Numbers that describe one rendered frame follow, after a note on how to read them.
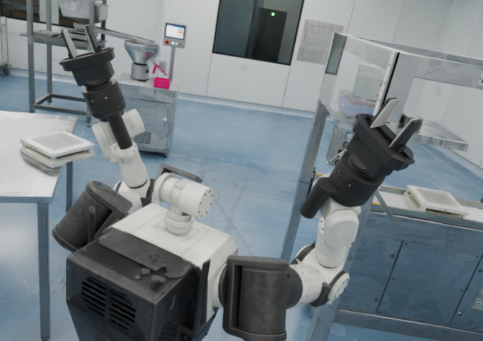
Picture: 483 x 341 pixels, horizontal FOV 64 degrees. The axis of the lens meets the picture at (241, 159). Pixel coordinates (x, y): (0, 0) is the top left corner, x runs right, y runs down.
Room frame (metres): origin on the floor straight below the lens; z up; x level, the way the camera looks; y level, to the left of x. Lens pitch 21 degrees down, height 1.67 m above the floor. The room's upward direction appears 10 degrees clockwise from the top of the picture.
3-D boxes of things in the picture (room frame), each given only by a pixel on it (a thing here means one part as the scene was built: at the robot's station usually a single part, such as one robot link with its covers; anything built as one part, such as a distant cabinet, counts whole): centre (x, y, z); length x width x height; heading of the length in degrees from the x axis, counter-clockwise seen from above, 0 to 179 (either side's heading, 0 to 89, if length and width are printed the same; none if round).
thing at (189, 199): (0.72, 0.10, 1.28); 0.10 x 0.07 x 0.09; 68
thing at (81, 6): (4.53, 1.96, 0.75); 1.43 x 1.06 x 1.50; 99
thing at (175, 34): (4.30, 0.94, 1.07); 0.23 x 0.10 x 0.62; 99
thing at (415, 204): (1.98, -1.09, 0.83); 0.24 x 0.24 x 0.02; 0
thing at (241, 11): (6.88, 0.14, 1.43); 1.38 x 0.01 x 1.16; 99
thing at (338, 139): (1.85, -0.53, 1.13); 0.22 x 0.11 x 0.20; 91
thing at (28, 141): (1.80, 0.92, 0.88); 0.25 x 0.24 x 0.02; 154
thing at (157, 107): (4.13, 1.13, 0.38); 0.63 x 0.57 x 0.76; 99
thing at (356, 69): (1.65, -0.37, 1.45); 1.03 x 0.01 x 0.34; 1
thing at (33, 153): (1.80, 0.92, 0.83); 0.24 x 0.24 x 0.02; 64
